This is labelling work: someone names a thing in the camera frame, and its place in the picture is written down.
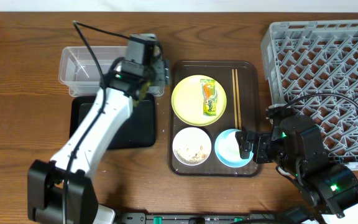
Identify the green orange snack wrapper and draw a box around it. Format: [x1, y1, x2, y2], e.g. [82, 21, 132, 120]
[200, 79, 218, 116]

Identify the white paper cup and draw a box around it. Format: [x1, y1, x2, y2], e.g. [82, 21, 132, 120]
[225, 131, 240, 157]

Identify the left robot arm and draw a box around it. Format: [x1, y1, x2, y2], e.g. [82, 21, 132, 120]
[27, 40, 170, 223]

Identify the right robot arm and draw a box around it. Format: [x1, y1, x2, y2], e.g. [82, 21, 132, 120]
[235, 108, 358, 223]

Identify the grey dishwasher rack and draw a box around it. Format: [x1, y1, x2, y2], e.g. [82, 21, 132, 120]
[260, 20, 358, 170]

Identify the right wooden chopstick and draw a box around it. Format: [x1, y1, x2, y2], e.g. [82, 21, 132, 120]
[235, 69, 242, 130]

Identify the wooden chopstick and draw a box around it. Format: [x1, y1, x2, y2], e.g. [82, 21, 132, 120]
[235, 69, 242, 130]
[232, 69, 238, 129]

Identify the light blue bowl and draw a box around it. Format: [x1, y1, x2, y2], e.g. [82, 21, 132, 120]
[214, 129, 254, 168]

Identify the yellow plate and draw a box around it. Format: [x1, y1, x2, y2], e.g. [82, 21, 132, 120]
[171, 75, 227, 126]

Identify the dark brown serving tray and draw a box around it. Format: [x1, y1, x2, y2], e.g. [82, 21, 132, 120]
[168, 61, 263, 178]

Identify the white bowl with food scraps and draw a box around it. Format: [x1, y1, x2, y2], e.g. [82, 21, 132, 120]
[172, 127, 212, 166]

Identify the black plastic tray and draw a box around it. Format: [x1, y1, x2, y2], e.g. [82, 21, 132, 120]
[69, 93, 156, 150]

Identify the left wooden chopstick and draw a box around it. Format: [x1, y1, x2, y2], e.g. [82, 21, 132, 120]
[232, 69, 238, 129]

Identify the clear plastic bin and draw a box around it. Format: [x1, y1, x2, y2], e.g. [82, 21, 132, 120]
[58, 46, 163, 97]

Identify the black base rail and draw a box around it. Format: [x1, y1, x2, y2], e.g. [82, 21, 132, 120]
[113, 212, 290, 224]

